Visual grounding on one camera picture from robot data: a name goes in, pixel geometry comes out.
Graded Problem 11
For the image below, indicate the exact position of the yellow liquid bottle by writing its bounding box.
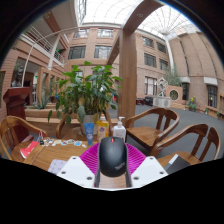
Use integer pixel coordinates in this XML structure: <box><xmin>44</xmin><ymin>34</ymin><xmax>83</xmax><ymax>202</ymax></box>
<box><xmin>96</xmin><ymin>114</ymin><xmax>110</xmax><ymax>144</ymax></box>

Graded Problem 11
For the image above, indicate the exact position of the black binder clip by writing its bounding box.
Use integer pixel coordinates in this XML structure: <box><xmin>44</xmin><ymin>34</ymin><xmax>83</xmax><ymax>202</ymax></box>
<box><xmin>37</xmin><ymin>131</ymin><xmax>46</xmax><ymax>145</ymax></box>

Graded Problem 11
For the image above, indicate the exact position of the black computer mouse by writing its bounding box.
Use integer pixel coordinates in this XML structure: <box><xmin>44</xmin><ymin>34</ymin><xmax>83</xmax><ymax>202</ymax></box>
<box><xmin>98</xmin><ymin>136</ymin><xmax>129</xmax><ymax>178</ymax></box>

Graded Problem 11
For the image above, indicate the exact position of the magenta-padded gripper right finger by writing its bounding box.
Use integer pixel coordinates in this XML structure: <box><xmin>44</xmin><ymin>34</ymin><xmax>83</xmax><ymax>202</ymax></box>
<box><xmin>124</xmin><ymin>143</ymin><xmax>169</xmax><ymax>189</ymax></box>

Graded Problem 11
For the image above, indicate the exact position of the white abstract sculpture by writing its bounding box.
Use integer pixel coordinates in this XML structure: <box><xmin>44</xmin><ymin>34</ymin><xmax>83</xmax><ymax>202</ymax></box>
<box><xmin>152</xmin><ymin>77</ymin><xmax>172</xmax><ymax>108</ymax></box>

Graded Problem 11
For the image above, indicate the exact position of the dark notebook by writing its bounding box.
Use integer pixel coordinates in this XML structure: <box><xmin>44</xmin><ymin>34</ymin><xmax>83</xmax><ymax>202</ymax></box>
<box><xmin>164</xmin><ymin>153</ymin><xmax>191</xmax><ymax>175</ymax></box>

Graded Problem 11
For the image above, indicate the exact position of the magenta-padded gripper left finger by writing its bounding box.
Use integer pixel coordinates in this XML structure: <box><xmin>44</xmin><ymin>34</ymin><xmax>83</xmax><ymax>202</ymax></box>
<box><xmin>57</xmin><ymin>143</ymin><xmax>102</xmax><ymax>189</ymax></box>

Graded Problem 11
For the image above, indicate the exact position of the dark red wooden lectern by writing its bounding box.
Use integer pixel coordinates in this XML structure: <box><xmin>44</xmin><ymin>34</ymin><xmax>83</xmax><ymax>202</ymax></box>
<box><xmin>2</xmin><ymin>86</ymin><xmax>32</xmax><ymax>118</ymax></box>

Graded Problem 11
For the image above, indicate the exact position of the clear pump dispenser bottle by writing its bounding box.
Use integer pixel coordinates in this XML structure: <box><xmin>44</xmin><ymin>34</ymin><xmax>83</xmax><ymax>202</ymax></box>
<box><xmin>112</xmin><ymin>116</ymin><xmax>127</xmax><ymax>143</ymax></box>

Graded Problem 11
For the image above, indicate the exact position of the yellow flowering potted plant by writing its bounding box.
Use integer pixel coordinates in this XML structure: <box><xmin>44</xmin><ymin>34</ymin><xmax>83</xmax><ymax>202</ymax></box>
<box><xmin>187</xmin><ymin>96</ymin><xmax>198</xmax><ymax>113</ymax></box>

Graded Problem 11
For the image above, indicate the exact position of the red booklet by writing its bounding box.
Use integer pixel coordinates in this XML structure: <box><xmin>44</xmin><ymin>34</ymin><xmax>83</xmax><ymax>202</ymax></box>
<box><xmin>19</xmin><ymin>140</ymin><xmax>41</xmax><ymax>160</ymax></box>

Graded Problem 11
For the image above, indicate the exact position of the large green potted plant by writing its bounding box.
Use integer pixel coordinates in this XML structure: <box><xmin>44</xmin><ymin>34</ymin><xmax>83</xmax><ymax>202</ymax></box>
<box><xmin>47</xmin><ymin>60</ymin><xmax>125</xmax><ymax>136</ymax></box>

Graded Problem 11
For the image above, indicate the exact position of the blue squeeze tube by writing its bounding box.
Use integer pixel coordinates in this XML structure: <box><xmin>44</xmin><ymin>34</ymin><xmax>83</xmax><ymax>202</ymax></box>
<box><xmin>83</xmin><ymin>122</ymin><xmax>95</xmax><ymax>146</ymax></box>

